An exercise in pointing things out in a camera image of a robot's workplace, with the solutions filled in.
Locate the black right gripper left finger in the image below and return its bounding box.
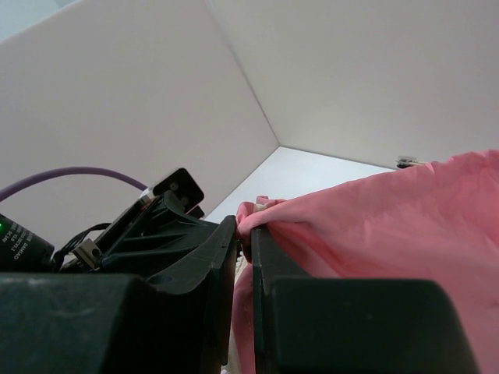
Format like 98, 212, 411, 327
1, 216, 236, 373

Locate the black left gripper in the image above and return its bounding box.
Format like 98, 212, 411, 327
54, 192, 218, 277

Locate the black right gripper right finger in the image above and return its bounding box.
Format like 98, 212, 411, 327
251, 227, 479, 373

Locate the pink zip-up jacket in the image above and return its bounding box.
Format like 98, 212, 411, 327
236, 150, 498, 373

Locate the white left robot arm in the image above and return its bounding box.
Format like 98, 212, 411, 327
1, 192, 218, 277

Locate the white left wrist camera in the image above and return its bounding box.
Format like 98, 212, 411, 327
140, 168, 204, 218

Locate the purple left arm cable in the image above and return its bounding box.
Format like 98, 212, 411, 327
0, 166, 150, 203

